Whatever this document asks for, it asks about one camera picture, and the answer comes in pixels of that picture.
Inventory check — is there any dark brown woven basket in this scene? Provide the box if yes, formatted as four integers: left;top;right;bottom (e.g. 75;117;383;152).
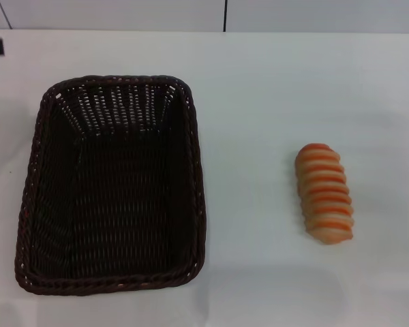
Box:
14;74;207;297

